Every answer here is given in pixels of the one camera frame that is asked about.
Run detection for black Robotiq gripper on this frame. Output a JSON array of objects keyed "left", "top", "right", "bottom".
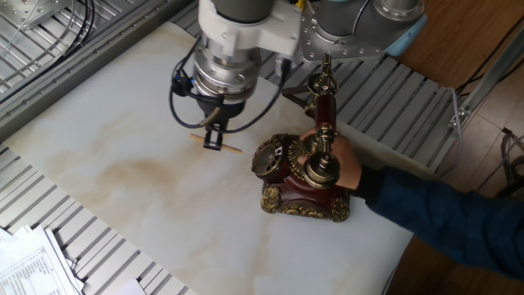
[{"left": 196, "top": 97, "right": 247, "bottom": 152}]

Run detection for thin wooden stick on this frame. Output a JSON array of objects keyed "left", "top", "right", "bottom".
[{"left": 189, "top": 132, "right": 243, "bottom": 155}]

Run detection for red brass rotary phone base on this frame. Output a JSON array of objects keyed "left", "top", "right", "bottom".
[{"left": 251, "top": 133, "right": 352, "bottom": 224}]

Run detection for forearm in dark blue sleeve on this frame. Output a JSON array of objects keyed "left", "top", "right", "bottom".
[{"left": 351, "top": 164, "right": 524, "bottom": 284}]

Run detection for brass and red phone handset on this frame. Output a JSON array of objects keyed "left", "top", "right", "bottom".
[{"left": 306, "top": 52, "right": 341, "bottom": 190}]

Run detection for person's bare hand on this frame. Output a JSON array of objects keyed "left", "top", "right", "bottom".
[{"left": 297, "top": 128, "right": 364, "bottom": 192}]

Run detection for white marble pattern board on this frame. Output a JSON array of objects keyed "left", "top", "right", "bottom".
[{"left": 2, "top": 20, "right": 437, "bottom": 295}]

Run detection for silver robot mounting plate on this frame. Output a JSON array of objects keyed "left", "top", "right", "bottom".
[{"left": 300, "top": 7, "right": 389, "bottom": 66}]

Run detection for blank white paper sheet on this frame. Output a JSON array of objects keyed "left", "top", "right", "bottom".
[{"left": 114, "top": 278, "right": 148, "bottom": 295}]

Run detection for stack of printed papers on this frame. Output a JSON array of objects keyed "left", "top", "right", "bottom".
[{"left": 0, "top": 224, "right": 85, "bottom": 295}]

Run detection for silver perforated metal plate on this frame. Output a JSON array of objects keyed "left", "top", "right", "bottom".
[{"left": 0, "top": 0, "right": 71, "bottom": 32}]

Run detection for black gripper cable bundle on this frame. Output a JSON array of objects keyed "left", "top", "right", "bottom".
[{"left": 169, "top": 36, "right": 294, "bottom": 135}]

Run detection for brown coiled phone cord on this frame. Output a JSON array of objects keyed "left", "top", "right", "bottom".
[{"left": 281, "top": 84, "right": 318, "bottom": 120}]

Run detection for black cables on table edge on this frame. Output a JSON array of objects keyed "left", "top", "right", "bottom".
[{"left": 0, "top": 0, "right": 96, "bottom": 104}]

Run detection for aluminium frame beam with bracket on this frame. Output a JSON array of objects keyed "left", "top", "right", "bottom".
[{"left": 448, "top": 24, "right": 524, "bottom": 129}]

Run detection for black floor cable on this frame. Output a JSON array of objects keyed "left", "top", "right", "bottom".
[{"left": 498, "top": 126, "right": 524, "bottom": 197}]

